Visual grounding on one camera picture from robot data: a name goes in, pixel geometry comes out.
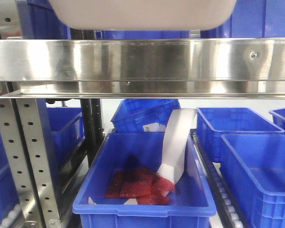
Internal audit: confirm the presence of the white plastic storage bin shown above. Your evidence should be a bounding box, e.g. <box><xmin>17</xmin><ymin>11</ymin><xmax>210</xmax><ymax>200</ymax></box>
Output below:
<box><xmin>49</xmin><ymin>0</ymin><xmax>236</xmax><ymax>30</ymax></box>

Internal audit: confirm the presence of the blue bin tilted rear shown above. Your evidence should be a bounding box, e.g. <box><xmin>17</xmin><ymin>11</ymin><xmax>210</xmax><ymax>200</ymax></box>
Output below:
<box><xmin>111</xmin><ymin>99</ymin><xmax>181</xmax><ymax>133</ymax></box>

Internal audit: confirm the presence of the blue bin rear right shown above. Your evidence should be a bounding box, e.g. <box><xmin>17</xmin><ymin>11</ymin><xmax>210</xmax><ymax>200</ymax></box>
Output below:
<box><xmin>196</xmin><ymin>107</ymin><xmax>285</xmax><ymax>163</ymax></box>

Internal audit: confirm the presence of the blue bin left rear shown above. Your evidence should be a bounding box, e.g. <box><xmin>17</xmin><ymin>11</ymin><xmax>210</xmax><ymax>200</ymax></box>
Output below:
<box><xmin>47</xmin><ymin>107</ymin><xmax>85</xmax><ymax>166</ymax></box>

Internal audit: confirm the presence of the blue bin front centre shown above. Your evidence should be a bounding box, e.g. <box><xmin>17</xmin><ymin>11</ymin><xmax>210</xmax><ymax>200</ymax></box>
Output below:
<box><xmin>73</xmin><ymin>132</ymin><xmax>216</xmax><ymax>228</ymax></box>

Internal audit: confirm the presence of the perforated steel shelf upright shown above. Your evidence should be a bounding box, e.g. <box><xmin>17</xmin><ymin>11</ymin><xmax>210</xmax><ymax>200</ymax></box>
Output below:
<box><xmin>0</xmin><ymin>82</ymin><xmax>62</xmax><ymax>228</ymax></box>

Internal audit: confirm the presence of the blue bin front right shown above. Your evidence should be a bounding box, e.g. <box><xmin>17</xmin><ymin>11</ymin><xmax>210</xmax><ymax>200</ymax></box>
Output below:
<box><xmin>220</xmin><ymin>134</ymin><xmax>285</xmax><ymax>228</ymax></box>

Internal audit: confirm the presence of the blue bin upper left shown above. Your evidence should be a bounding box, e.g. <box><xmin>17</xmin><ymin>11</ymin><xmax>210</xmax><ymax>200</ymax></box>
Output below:
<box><xmin>16</xmin><ymin>0</ymin><xmax>70</xmax><ymax>39</ymax></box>

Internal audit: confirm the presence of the blue bin upper right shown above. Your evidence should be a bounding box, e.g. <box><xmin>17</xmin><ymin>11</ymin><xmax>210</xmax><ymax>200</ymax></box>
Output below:
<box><xmin>200</xmin><ymin>0</ymin><xmax>285</xmax><ymax>38</ymax></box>

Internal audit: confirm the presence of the white paper strip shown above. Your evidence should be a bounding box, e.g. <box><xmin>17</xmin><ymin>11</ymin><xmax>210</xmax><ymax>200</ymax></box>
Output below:
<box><xmin>157</xmin><ymin>108</ymin><xmax>198</xmax><ymax>184</ymax></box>

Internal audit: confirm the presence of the roller conveyor track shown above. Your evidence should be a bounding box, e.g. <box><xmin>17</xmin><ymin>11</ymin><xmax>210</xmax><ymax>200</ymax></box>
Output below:
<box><xmin>191</xmin><ymin>129</ymin><xmax>247</xmax><ymax>228</ymax></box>

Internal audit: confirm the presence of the stainless steel shelf rail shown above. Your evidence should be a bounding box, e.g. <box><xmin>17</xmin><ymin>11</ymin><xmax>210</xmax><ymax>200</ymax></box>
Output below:
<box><xmin>0</xmin><ymin>38</ymin><xmax>285</xmax><ymax>99</ymax></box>

